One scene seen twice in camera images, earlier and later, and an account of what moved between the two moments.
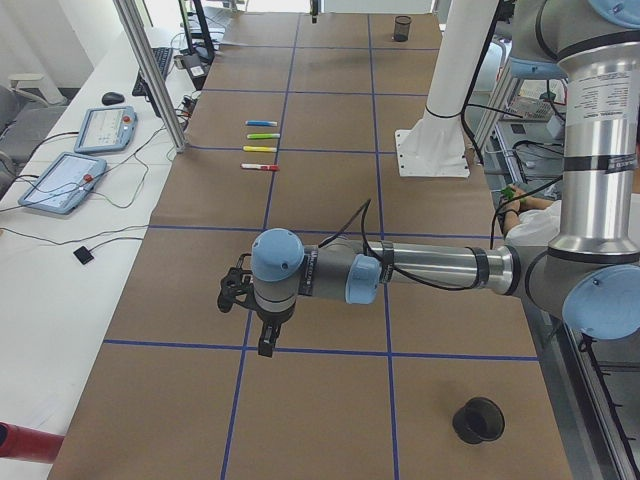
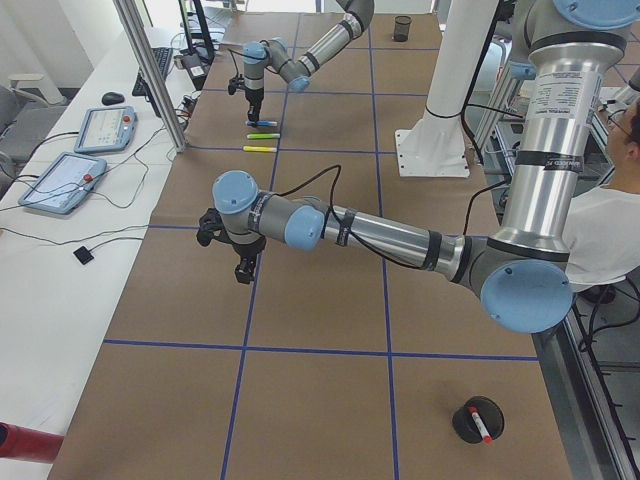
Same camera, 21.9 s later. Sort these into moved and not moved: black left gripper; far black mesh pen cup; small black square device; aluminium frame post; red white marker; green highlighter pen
Moved: red white marker; black left gripper
Not moved: small black square device; aluminium frame post; far black mesh pen cup; green highlighter pen
